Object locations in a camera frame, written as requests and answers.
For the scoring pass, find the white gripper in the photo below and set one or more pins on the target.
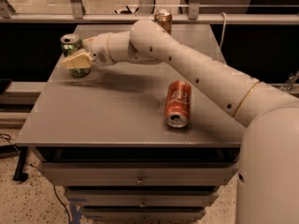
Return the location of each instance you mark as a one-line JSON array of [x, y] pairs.
[[97, 48]]

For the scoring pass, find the green soda can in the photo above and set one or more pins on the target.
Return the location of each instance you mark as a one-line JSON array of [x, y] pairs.
[[70, 43]]

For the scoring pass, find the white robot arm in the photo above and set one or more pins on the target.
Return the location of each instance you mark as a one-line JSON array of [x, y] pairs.
[[268, 183]]

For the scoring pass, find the gold soda can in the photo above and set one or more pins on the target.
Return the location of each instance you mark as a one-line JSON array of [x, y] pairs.
[[164, 18]]

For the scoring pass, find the red cola can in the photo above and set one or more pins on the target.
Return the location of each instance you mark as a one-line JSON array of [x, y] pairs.
[[178, 104]]

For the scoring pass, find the grey drawer cabinet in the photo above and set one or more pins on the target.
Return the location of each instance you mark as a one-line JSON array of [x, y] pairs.
[[116, 115]]

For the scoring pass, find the top grey drawer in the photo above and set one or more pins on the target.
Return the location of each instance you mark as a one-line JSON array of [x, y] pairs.
[[138, 175]]

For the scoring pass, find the grey drawer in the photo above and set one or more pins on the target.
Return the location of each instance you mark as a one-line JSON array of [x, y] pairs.
[[143, 214], [141, 197], [138, 175]]

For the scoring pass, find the black table leg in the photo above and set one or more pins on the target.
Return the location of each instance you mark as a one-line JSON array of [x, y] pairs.
[[20, 175]]

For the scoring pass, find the middle grey drawer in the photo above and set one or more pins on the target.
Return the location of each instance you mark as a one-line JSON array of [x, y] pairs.
[[141, 197]]

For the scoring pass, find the bottom grey drawer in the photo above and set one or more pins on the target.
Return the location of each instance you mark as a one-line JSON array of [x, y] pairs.
[[143, 214]]

